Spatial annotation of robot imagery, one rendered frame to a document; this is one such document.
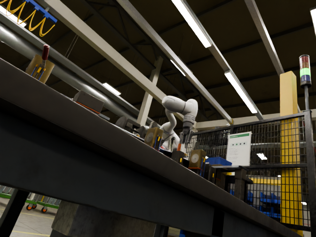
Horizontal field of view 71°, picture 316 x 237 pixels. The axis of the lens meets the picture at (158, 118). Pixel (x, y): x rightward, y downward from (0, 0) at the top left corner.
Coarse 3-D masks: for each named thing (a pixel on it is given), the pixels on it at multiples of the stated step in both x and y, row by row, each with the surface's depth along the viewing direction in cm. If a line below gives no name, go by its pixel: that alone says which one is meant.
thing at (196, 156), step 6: (192, 150) 143; (198, 150) 139; (192, 156) 140; (198, 156) 136; (204, 156) 138; (192, 162) 138; (198, 162) 134; (204, 162) 137; (192, 168) 136; (198, 168) 133; (204, 168) 135; (198, 174) 133
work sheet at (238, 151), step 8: (232, 136) 202; (240, 136) 195; (248, 136) 189; (232, 144) 198; (240, 144) 192; (248, 144) 186; (232, 152) 194; (240, 152) 188; (248, 152) 183; (232, 160) 191; (240, 160) 185; (248, 160) 180
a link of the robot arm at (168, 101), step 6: (168, 96) 169; (162, 102) 171; (168, 102) 167; (174, 102) 167; (180, 102) 169; (168, 108) 170; (174, 108) 169; (180, 108) 169; (168, 114) 186; (174, 120) 197; (168, 126) 209; (174, 126) 207; (168, 132) 216
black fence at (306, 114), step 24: (264, 120) 185; (192, 144) 239; (264, 144) 177; (288, 144) 163; (312, 144) 150; (264, 168) 169; (288, 168) 155; (312, 168) 143; (288, 192) 148; (312, 192) 137; (312, 216) 132
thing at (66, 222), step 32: (0, 128) 26; (32, 128) 29; (0, 160) 26; (32, 160) 28; (64, 160) 31; (96, 160) 35; (32, 192) 28; (64, 192) 31; (96, 192) 35; (128, 192) 39; (160, 192) 46; (0, 224) 144; (64, 224) 59; (96, 224) 63; (128, 224) 71; (160, 224) 46; (192, 224) 53; (224, 224) 66
